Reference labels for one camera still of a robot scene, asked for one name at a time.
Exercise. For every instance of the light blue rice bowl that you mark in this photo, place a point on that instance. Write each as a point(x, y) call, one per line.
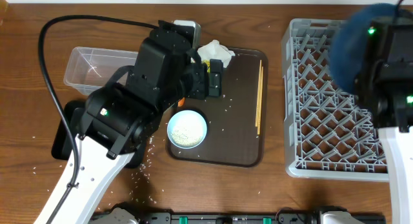
point(187, 129)

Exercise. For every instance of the clear plastic bin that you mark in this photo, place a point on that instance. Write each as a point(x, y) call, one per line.
point(89, 69)

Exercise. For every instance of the green yellow snack wrapper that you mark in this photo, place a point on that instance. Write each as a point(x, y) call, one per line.
point(207, 63)

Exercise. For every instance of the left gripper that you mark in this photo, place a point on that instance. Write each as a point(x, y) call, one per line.
point(202, 84)

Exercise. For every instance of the dark blue plate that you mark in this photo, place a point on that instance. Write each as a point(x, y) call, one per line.
point(349, 44)

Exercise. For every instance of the left wooden chopstick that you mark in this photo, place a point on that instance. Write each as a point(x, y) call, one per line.
point(258, 86)

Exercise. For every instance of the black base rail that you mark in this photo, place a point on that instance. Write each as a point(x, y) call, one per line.
point(124, 213)

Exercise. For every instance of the brown serving tray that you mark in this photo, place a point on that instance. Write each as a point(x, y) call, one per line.
point(232, 137)

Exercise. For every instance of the right wooden chopstick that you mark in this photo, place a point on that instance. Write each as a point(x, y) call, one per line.
point(260, 102)

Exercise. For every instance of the grey dishwasher rack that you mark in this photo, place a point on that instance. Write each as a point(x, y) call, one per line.
point(327, 136)

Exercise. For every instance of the wooden chopstick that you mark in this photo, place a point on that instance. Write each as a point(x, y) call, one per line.
point(258, 86)
point(260, 102)

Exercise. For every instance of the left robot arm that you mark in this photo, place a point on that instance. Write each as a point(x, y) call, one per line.
point(120, 116)

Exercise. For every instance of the orange carrot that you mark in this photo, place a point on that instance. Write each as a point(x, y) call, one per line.
point(181, 102)

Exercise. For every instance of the black waste tray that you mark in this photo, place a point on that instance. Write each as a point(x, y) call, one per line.
point(61, 148)

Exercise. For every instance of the white napkin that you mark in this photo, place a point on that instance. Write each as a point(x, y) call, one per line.
point(214, 50)

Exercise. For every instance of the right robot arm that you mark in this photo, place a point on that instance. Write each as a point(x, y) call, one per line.
point(384, 86)

